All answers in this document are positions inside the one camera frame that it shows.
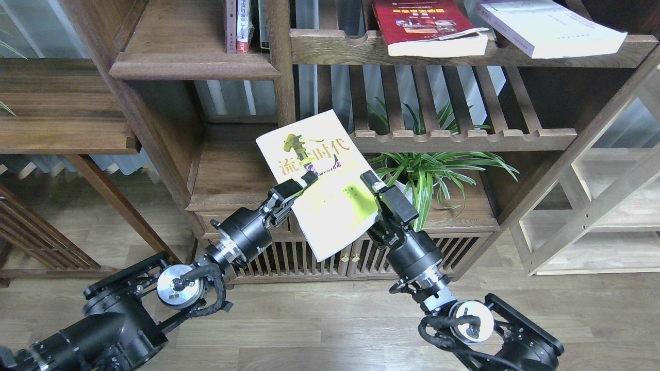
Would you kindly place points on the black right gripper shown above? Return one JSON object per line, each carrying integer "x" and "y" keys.
{"x": 412, "y": 254}

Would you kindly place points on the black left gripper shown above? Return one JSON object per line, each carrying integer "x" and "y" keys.
{"x": 245, "y": 234}

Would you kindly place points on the yellow green book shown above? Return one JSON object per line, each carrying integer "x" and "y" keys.
{"x": 338, "y": 208}

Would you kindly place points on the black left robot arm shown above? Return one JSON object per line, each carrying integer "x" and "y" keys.
{"x": 129, "y": 314}

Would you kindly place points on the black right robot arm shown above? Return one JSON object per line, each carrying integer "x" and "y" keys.
{"x": 483, "y": 335}

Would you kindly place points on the light wooden shelf unit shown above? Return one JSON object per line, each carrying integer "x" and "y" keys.
{"x": 611, "y": 225}

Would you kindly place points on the potted spider plant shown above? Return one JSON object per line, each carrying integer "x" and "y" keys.
{"x": 428, "y": 175}

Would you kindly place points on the left slatted cabinet door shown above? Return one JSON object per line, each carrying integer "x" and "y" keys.
{"x": 292, "y": 261}

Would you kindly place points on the slatted cabinet door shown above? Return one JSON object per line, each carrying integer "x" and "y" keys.
{"x": 458, "y": 251}
{"x": 292, "y": 261}

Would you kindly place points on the right slatted cabinet door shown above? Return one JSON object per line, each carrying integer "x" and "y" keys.
{"x": 458, "y": 251}

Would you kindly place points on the dark wooden bookshelf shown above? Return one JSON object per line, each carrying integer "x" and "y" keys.
{"x": 197, "y": 110}

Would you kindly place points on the upright pink spine book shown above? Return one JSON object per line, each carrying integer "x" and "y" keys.
{"x": 231, "y": 26}

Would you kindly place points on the upright red white book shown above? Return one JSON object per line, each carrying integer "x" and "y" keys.
{"x": 245, "y": 27}

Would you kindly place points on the upright dark book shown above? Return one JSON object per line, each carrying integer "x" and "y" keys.
{"x": 264, "y": 41}

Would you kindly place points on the white lavender book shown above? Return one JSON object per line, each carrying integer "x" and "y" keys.
{"x": 547, "y": 30}

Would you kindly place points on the dark wooden side table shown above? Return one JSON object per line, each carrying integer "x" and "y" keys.
{"x": 64, "y": 107}

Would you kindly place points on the dark wooden slatted rack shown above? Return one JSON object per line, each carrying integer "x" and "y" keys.
{"x": 27, "y": 231}

